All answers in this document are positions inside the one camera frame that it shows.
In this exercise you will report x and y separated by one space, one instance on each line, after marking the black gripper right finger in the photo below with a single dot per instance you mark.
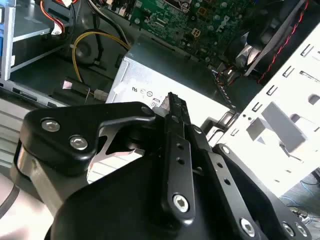
225 190

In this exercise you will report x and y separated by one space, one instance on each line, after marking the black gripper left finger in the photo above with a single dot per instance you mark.
75 125

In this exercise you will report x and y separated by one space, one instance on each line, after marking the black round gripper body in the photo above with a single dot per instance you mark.
120 205

